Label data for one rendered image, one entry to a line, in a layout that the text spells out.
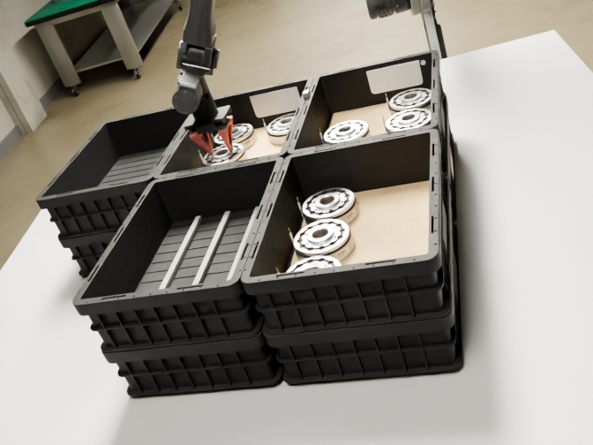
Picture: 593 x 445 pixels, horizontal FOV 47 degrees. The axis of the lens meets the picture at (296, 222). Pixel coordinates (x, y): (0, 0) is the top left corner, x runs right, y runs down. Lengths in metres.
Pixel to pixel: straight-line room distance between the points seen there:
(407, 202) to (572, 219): 0.32
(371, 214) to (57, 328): 0.74
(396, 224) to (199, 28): 0.58
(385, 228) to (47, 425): 0.71
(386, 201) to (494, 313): 0.29
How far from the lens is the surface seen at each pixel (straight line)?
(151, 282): 1.33
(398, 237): 1.20
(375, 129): 1.59
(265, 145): 1.68
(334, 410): 1.12
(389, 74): 1.68
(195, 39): 1.49
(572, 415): 1.05
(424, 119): 1.51
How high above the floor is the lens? 1.50
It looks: 31 degrees down
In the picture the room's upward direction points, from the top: 19 degrees counter-clockwise
